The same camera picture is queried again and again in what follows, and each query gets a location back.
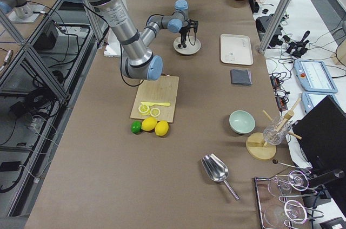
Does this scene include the grey folded cloth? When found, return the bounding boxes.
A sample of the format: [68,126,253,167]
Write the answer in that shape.
[230,69,252,86]

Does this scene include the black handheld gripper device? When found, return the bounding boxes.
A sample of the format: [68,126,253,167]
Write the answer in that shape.
[286,30,310,58]

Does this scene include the lemon slice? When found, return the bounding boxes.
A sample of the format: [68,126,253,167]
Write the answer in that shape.
[150,107,161,117]
[138,104,150,115]

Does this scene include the wooden mug tree stand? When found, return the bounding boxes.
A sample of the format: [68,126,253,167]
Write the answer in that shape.
[246,97,302,160]

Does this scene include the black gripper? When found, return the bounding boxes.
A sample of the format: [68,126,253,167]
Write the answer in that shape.
[179,19,199,45]

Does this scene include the aluminium frame post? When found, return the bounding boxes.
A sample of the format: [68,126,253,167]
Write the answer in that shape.
[258,0,291,54]

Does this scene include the green lime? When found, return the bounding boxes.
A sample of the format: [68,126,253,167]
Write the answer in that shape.
[131,121,142,134]

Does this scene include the mint green bowl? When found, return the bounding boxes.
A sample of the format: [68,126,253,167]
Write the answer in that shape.
[229,110,255,134]

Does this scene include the cream rabbit tray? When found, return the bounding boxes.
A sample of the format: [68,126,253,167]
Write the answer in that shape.
[220,34,254,66]

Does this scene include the wire glass rack tray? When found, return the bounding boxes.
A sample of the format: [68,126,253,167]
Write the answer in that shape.
[254,169,324,228]

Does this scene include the whole yellow lemon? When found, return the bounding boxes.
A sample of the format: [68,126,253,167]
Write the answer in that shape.
[141,116,157,132]
[155,121,169,136]

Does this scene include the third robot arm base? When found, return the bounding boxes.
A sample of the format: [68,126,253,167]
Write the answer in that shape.
[1,0,38,24]

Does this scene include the cream round plate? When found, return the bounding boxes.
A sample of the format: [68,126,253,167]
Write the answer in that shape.
[173,36,201,55]

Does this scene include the metal scoop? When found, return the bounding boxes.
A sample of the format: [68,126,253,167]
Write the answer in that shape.
[201,153,240,200]

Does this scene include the yellow plastic knife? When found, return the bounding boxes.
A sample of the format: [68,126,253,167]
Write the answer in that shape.
[141,101,171,107]

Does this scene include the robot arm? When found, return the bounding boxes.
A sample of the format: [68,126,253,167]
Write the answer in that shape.
[63,0,198,80]

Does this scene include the bamboo cutting board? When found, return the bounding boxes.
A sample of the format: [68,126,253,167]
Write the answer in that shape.
[130,76,179,123]

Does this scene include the black monitor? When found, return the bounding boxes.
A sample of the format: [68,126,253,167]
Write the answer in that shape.
[293,95,345,171]

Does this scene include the clear glass mug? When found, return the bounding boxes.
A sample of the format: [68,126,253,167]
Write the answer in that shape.
[263,116,292,145]

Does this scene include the blue teach pendant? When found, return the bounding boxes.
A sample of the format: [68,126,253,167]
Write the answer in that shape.
[294,59,338,94]
[301,91,338,113]

